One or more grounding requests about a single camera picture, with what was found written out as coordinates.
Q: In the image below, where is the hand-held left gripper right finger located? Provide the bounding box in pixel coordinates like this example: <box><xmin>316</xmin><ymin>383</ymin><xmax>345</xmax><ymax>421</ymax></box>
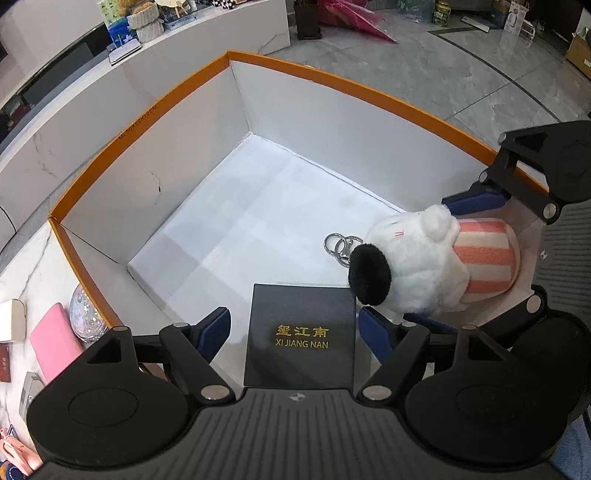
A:
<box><xmin>356</xmin><ymin>307</ymin><xmax>509</xmax><ymax>403</ymax></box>

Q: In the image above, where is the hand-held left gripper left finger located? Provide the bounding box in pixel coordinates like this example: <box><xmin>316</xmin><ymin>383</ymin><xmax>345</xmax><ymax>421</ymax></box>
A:
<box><xmin>78</xmin><ymin>307</ymin><xmax>234</xmax><ymax>404</ymax></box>

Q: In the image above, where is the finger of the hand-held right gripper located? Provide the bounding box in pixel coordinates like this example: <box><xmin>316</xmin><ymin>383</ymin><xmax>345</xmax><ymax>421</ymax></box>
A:
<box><xmin>441</xmin><ymin>124</ymin><xmax>561</xmax><ymax>225</ymax></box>
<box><xmin>404</xmin><ymin>285</ymin><xmax>558</xmax><ymax>363</ymax></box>

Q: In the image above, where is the white plush dog keychain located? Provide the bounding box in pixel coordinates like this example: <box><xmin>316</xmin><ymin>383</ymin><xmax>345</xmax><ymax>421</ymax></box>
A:
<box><xmin>323</xmin><ymin>203</ymin><xmax>522</xmax><ymax>319</ymax></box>

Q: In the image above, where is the black gift box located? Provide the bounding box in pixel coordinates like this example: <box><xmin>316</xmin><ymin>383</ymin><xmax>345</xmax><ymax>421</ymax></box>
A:
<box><xmin>243</xmin><ymin>283</ymin><xmax>357</xmax><ymax>389</ymax></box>

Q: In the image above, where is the round glitter compact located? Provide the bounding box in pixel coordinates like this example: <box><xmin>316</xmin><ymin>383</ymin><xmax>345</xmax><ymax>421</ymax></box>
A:
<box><xmin>69</xmin><ymin>283</ymin><xmax>112</xmax><ymax>343</ymax></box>

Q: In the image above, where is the orange cardboard box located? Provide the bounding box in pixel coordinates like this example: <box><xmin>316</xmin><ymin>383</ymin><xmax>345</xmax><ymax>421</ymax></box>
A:
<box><xmin>48</xmin><ymin>50</ymin><xmax>552</xmax><ymax>391</ymax></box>

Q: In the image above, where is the pink wallet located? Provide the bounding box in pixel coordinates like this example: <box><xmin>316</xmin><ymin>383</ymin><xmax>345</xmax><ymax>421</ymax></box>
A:
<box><xmin>29</xmin><ymin>302</ymin><xmax>86</xmax><ymax>385</ymax></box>

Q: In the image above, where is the grey box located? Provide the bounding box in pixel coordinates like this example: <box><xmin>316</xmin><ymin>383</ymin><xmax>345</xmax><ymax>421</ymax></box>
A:
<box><xmin>18</xmin><ymin>371</ymin><xmax>47</xmax><ymax>411</ymax></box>

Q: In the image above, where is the long white box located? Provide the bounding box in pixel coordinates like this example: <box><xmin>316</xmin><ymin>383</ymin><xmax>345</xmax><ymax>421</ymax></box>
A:
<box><xmin>0</xmin><ymin>299</ymin><xmax>27</xmax><ymax>343</ymax></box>

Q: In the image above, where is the small pink pouch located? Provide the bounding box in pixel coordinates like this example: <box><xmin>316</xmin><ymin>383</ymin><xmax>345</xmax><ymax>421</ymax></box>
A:
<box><xmin>0</xmin><ymin>425</ymin><xmax>41</xmax><ymax>472</ymax></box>

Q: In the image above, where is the large cardboard carton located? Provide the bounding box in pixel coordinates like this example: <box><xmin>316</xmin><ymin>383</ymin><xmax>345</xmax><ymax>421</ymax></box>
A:
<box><xmin>566</xmin><ymin>32</ymin><xmax>591</xmax><ymax>77</ymax></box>

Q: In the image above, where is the blue cloth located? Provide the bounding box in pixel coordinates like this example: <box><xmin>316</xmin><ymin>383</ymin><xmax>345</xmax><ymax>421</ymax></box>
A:
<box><xmin>549</xmin><ymin>418</ymin><xmax>591</xmax><ymax>480</ymax></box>

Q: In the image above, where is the pink plastic bag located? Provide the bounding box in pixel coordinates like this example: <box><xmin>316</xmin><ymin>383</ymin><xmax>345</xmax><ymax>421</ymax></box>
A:
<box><xmin>318</xmin><ymin>0</ymin><xmax>399</xmax><ymax>44</ymax></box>

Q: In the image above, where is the grey laptop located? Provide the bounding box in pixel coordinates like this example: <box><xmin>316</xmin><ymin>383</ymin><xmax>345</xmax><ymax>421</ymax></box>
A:
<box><xmin>107</xmin><ymin>41</ymin><xmax>144</xmax><ymax>65</ymax></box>

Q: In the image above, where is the blue tray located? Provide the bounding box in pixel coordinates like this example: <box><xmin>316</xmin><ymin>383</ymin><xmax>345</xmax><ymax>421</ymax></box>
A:
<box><xmin>164</xmin><ymin>9</ymin><xmax>197</xmax><ymax>31</ymax></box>

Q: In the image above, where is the green and blue painting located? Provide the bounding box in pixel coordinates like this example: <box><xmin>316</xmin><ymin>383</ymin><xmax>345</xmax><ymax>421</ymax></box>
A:
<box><xmin>105</xmin><ymin>0</ymin><xmax>139</xmax><ymax>47</ymax></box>

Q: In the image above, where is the brown teddy bear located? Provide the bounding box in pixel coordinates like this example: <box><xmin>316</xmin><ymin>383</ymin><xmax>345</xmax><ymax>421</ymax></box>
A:
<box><xmin>117</xmin><ymin>0</ymin><xmax>155</xmax><ymax>17</ymax></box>

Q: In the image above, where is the white wire rack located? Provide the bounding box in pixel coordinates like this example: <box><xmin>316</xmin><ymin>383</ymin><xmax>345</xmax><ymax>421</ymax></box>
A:
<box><xmin>501</xmin><ymin>0</ymin><xmax>537</xmax><ymax>40</ymax></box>

